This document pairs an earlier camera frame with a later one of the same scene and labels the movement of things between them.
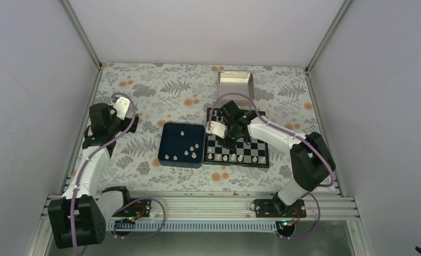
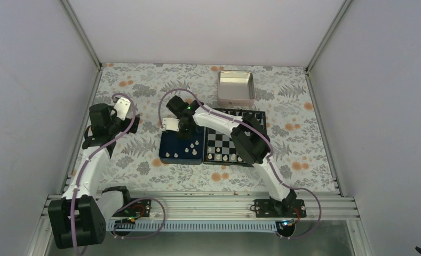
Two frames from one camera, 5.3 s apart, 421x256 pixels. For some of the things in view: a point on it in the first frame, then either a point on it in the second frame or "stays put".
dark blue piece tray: x=181 y=144 stays put
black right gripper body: x=231 y=145 to x=189 y=128
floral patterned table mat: x=180 y=93 stays put
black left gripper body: x=113 y=128 stays put
